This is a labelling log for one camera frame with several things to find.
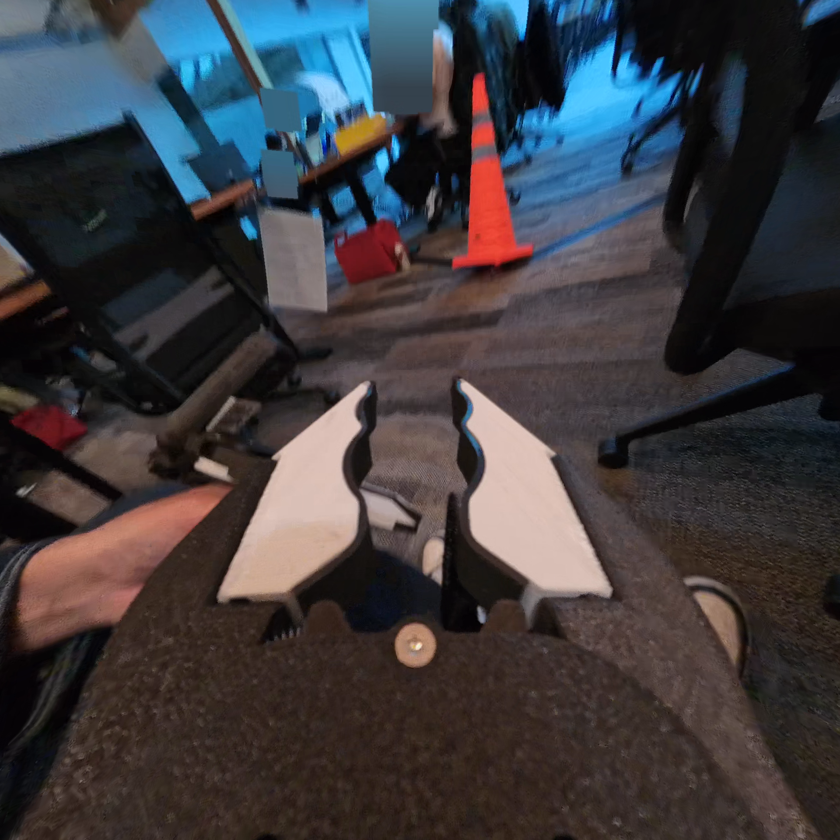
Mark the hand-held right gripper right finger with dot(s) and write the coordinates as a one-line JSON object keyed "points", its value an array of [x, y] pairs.
{"points": [[531, 518]]}

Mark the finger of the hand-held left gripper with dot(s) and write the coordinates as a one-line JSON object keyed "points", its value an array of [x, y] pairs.
{"points": [[392, 508], [213, 469]]}

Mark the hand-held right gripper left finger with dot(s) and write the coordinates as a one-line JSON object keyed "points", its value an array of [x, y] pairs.
{"points": [[302, 518]]}

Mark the person's left forearm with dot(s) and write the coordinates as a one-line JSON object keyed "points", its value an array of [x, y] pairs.
{"points": [[13, 590]]}

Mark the person's left hand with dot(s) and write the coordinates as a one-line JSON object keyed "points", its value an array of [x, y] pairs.
{"points": [[118, 564]]}

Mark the person's grey shoe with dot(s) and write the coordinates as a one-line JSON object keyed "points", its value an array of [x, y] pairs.
{"points": [[722, 620], [433, 558]]}

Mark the person's dark pants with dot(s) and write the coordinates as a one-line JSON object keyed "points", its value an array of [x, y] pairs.
{"points": [[387, 590]]}

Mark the black mesh chair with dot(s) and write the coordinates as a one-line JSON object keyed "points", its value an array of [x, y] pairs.
{"points": [[131, 262]]}

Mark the red cloth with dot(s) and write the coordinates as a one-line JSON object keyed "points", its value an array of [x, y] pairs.
{"points": [[49, 426]]}

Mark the white paper sign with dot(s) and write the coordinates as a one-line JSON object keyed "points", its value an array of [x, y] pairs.
{"points": [[293, 259]]}

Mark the red bag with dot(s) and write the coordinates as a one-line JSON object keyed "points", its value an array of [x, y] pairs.
{"points": [[367, 253]]}

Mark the wooden table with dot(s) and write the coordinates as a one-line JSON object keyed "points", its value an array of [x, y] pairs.
{"points": [[295, 177]]}

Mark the yellow box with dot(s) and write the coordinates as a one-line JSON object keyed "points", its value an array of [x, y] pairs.
{"points": [[361, 134]]}

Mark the orange traffic cone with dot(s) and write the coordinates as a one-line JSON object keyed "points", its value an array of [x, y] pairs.
{"points": [[489, 184]]}

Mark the black swivel chair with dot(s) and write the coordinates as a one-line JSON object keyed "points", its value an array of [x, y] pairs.
{"points": [[741, 229]]}

